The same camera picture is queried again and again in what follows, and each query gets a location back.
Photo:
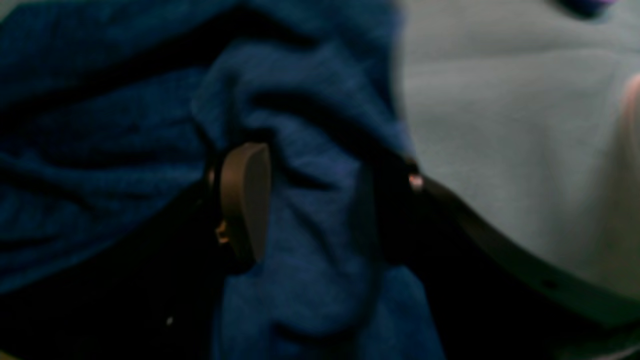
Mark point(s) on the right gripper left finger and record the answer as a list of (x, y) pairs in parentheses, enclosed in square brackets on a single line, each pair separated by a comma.
[(237, 205)]

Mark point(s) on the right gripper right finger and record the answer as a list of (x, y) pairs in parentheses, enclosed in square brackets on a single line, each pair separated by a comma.
[(491, 299)]

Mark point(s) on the dark blue t-shirt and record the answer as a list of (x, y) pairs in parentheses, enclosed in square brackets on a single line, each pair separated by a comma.
[(111, 111)]

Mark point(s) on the light blue table cloth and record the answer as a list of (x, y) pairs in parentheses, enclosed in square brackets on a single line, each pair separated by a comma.
[(531, 116)]

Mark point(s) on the purple tape roll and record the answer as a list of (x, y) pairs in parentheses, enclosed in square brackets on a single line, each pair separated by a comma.
[(587, 9)]

